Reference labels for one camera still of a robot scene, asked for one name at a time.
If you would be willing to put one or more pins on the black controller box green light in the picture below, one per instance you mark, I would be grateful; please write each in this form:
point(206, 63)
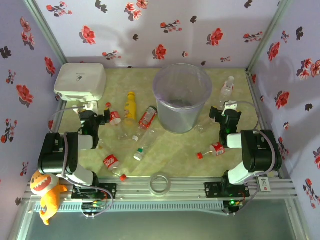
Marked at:
point(232, 203)

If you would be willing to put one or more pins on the translucent grey plastic bin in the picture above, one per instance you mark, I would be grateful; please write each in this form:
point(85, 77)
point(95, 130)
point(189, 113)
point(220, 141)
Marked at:
point(180, 117)

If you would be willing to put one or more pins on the clear water bottle white cap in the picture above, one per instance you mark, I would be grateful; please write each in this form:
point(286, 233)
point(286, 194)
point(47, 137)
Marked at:
point(227, 87)

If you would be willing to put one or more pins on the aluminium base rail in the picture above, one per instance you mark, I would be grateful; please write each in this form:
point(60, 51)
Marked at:
point(135, 187)

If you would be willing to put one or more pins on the crushed bottle red label white cap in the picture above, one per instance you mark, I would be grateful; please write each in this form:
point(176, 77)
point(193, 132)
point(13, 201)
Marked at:
point(147, 117)

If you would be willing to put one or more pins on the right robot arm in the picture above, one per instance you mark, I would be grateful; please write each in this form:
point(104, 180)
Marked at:
point(260, 152)

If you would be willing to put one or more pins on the cola bottle red label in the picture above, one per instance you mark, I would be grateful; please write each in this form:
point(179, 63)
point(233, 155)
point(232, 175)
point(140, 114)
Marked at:
point(218, 149)
point(110, 161)
point(115, 117)

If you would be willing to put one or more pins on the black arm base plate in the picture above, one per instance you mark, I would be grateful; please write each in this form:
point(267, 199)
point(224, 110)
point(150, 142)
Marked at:
point(110, 190)
point(211, 190)

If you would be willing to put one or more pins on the small clear plastic bottle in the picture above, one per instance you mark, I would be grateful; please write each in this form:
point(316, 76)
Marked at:
point(199, 128)

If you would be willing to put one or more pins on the orange plush toy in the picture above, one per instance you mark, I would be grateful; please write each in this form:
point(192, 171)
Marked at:
point(50, 197)

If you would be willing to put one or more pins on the small white plastic piece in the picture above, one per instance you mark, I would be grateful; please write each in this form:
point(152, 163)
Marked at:
point(74, 108)

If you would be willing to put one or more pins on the aluminium frame post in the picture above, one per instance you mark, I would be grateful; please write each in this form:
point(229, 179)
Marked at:
point(269, 30)
point(46, 30)

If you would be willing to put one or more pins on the white tag red mark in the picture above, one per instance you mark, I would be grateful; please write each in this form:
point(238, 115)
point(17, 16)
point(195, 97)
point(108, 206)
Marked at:
point(264, 184)

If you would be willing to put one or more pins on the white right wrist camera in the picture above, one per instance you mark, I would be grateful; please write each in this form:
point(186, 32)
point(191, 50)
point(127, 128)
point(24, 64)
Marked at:
point(230, 105)

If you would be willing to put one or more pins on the yellow plastic bottle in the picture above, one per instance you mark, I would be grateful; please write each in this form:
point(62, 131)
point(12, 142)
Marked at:
point(130, 107)

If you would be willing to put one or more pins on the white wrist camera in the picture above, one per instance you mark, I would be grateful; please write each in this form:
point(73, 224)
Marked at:
point(89, 107)
point(230, 105)

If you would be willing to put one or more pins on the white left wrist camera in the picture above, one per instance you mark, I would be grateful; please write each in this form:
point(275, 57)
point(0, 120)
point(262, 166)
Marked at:
point(89, 107)

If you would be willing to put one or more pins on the white plastic case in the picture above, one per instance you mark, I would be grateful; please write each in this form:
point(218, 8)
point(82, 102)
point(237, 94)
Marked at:
point(80, 80)

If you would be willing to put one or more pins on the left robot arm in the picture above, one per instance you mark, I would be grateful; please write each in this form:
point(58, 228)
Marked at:
point(57, 155)

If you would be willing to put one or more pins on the clear tape roll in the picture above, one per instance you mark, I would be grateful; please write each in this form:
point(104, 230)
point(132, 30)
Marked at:
point(160, 192)

